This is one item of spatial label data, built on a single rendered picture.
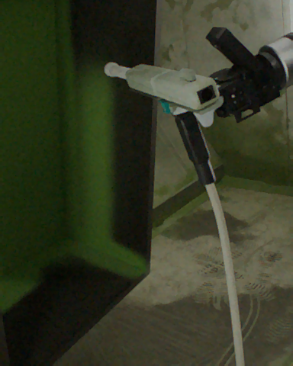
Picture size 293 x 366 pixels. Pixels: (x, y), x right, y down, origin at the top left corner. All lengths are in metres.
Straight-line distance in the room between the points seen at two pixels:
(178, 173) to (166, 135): 0.25
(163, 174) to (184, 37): 0.88
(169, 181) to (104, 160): 1.42
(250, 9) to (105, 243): 1.73
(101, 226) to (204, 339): 0.63
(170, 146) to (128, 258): 1.49
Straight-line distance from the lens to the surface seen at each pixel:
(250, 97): 0.90
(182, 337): 1.98
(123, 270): 1.59
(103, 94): 1.41
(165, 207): 2.80
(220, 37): 0.87
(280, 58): 0.92
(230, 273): 0.99
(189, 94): 0.74
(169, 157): 2.96
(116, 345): 2.00
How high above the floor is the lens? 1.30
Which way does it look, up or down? 21 degrees down
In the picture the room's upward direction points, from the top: 8 degrees counter-clockwise
